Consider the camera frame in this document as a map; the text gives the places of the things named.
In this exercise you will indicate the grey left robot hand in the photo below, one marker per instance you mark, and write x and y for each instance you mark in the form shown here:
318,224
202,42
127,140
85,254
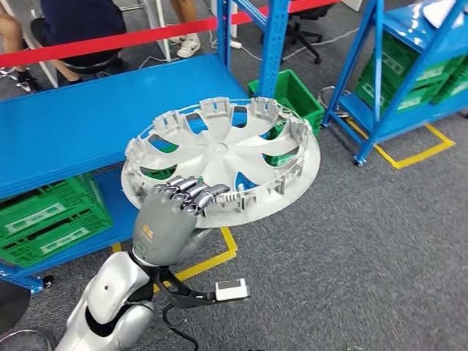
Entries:
161,223

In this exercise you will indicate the grey plastic wheel hubcap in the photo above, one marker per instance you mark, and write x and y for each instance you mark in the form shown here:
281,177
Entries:
219,155

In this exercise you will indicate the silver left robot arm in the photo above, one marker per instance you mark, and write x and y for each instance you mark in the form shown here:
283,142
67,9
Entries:
117,281

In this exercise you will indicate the blue metal shelf rack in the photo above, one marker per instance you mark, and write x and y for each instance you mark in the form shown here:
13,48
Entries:
91,111
402,29

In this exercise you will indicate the white plastic car part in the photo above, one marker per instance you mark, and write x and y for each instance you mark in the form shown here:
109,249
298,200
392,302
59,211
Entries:
438,12

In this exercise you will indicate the yellow floor tape square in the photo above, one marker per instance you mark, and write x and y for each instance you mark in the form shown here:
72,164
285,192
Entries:
420,157
230,244

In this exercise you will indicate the black seat chrome stool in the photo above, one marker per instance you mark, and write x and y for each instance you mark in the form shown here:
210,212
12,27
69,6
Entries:
95,65

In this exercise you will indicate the person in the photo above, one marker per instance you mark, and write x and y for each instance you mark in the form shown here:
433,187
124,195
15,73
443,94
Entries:
80,19
10,34
188,46

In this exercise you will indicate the red barrier belt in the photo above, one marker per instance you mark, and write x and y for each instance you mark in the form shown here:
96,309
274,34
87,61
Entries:
109,41

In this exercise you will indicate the small white power strip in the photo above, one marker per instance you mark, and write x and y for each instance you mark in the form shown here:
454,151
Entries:
235,44

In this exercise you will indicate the open green plastic crate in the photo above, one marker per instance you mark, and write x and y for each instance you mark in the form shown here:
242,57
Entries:
292,89

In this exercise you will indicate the black office chair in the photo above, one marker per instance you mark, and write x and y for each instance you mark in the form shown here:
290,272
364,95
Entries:
298,29

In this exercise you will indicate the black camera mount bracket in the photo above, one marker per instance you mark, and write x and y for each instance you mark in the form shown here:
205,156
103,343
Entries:
183,294

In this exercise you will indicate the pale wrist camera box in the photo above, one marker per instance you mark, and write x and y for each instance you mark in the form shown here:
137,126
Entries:
230,290

